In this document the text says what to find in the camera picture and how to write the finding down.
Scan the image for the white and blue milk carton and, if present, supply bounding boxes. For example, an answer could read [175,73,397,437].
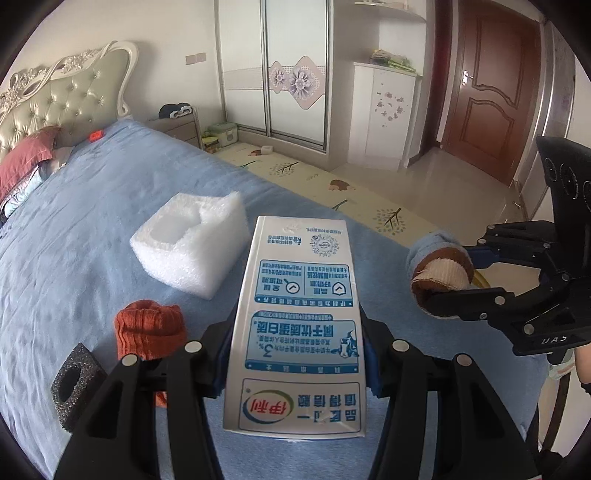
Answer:
[223,216,368,438]

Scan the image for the green storage box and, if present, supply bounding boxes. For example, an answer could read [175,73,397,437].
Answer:
[208,122,239,148]

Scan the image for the ornate tufted headboard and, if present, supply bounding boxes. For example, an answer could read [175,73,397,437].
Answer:
[0,41,139,162]

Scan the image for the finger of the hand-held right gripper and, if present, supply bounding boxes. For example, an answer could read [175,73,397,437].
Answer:
[424,271,561,343]
[464,220,561,271]

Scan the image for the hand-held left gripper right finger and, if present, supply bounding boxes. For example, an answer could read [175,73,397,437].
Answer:
[358,307,529,480]

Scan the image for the dark clothing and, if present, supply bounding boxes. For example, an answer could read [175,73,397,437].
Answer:
[159,102,193,120]

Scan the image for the white sliding-door wardrobe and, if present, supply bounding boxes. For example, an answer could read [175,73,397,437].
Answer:
[215,0,428,172]

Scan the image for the blue and brown sock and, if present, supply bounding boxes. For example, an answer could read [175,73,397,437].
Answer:
[406,233,475,315]

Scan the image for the bed with blue sheet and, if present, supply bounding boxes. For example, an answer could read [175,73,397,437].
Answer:
[0,119,550,480]

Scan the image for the black foam piece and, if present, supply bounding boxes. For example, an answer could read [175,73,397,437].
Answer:
[50,342,108,432]

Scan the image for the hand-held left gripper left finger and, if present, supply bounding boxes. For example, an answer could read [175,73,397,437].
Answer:
[53,318,241,480]

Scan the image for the white foam block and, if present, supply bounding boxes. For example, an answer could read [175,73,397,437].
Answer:
[130,191,245,301]

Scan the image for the pink pillow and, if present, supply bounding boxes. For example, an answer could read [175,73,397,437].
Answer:
[0,127,62,201]

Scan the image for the patterned play mat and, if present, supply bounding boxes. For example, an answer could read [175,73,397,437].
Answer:
[215,138,446,243]

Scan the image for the brown wooden door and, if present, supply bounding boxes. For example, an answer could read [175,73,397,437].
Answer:
[422,0,543,186]

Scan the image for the toys on cabinet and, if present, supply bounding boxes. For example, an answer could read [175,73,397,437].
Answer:
[369,50,416,72]

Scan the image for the orange sock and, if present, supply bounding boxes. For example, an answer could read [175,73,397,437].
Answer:
[115,300,188,408]

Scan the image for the grey nightstand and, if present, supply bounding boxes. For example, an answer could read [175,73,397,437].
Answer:
[147,109,200,148]

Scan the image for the person's right hand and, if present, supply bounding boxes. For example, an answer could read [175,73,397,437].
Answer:
[573,344,591,395]

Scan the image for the white cabinet with stickers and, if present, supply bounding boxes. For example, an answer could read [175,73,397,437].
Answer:
[353,62,423,174]

